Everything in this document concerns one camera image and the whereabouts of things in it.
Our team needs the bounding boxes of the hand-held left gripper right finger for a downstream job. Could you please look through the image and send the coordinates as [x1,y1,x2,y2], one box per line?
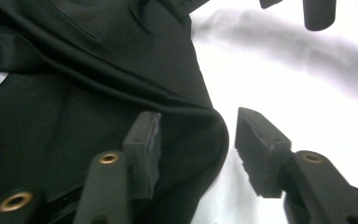
[234,106,293,199]

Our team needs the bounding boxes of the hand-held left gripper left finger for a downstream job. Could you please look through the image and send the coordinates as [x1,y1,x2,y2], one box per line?
[121,110,162,200]

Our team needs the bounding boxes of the black shorts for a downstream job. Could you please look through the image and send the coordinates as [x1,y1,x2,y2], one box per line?
[0,0,230,224]

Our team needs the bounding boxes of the white table mat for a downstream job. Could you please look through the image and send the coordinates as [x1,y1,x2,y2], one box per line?
[0,0,358,224]

